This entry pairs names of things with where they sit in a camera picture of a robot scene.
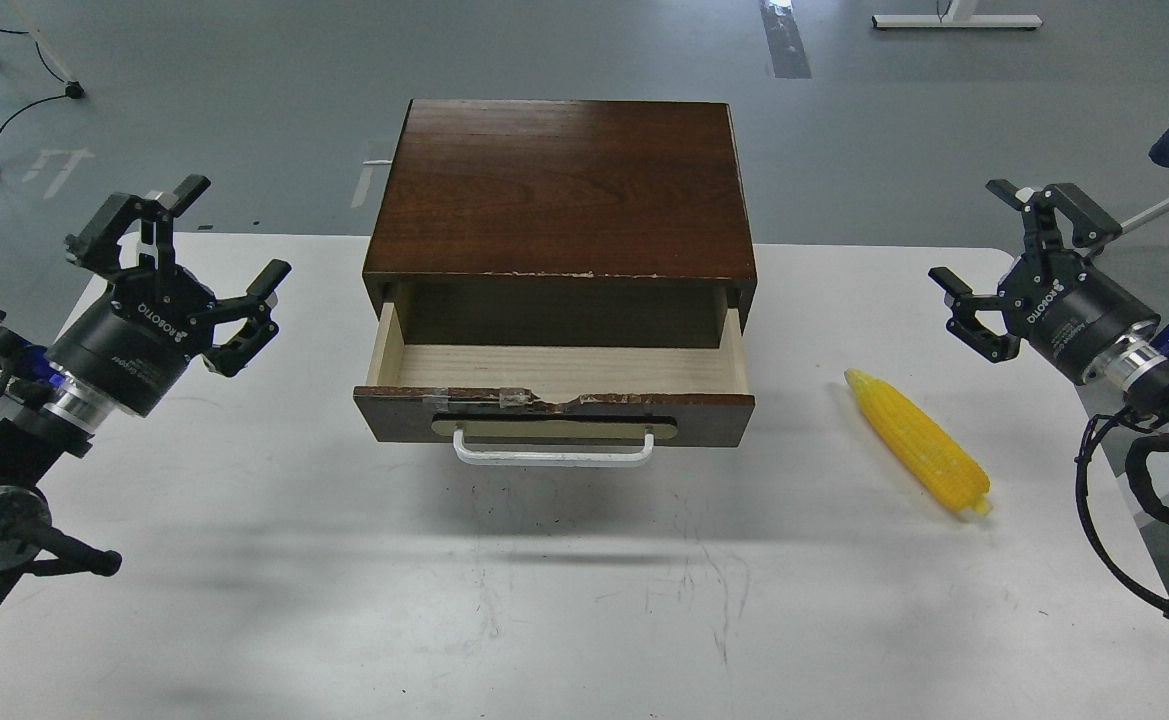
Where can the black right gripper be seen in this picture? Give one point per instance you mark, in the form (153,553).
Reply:
(1068,311)

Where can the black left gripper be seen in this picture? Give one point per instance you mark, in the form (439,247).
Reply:
(129,340)

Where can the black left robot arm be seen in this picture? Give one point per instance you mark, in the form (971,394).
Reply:
(46,414)

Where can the dark wooden drawer cabinet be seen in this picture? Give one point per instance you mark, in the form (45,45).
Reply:
(579,189)

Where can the white table base foot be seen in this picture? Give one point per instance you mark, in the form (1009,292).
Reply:
(958,15)

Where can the wooden drawer with white handle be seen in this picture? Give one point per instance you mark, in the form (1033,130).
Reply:
(559,363)

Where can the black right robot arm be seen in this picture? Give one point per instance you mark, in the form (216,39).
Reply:
(1139,367)

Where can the yellow corn cob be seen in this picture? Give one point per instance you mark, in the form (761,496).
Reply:
(939,463)

